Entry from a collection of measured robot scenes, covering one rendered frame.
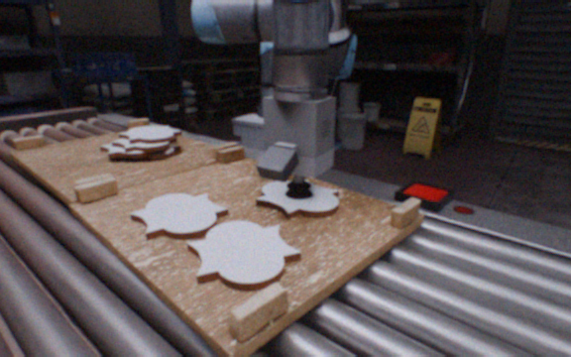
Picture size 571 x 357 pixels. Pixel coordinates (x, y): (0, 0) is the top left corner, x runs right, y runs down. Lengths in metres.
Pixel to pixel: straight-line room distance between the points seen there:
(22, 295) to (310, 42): 0.43
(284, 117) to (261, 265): 0.21
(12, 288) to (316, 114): 0.40
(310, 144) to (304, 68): 0.10
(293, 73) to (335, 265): 0.24
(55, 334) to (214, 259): 0.16
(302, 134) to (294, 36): 0.12
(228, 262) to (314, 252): 0.10
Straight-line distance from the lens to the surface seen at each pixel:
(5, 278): 0.53
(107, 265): 0.50
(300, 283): 0.39
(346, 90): 5.21
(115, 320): 0.41
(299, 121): 0.49
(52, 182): 0.76
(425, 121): 4.08
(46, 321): 0.44
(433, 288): 0.44
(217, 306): 0.37
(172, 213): 0.53
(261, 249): 0.42
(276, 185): 0.59
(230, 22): 0.60
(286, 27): 0.48
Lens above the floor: 1.17
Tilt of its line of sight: 21 degrees down
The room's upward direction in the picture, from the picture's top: straight up
